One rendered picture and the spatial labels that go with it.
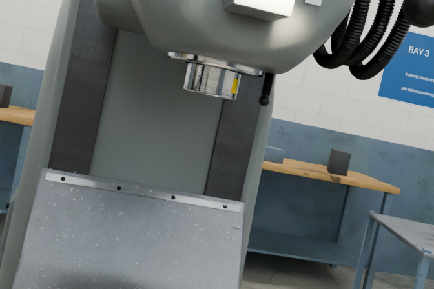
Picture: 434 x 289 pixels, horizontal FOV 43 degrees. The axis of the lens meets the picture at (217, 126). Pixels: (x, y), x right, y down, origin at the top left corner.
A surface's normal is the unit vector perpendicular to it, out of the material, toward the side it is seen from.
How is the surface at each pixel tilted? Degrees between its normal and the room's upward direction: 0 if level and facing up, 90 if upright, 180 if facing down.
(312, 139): 90
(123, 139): 90
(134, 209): 63
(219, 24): 115
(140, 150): 90
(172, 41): 147
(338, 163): 90
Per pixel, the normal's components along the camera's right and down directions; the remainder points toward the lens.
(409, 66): 0.18, 0.09
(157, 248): 0.26, -0.36
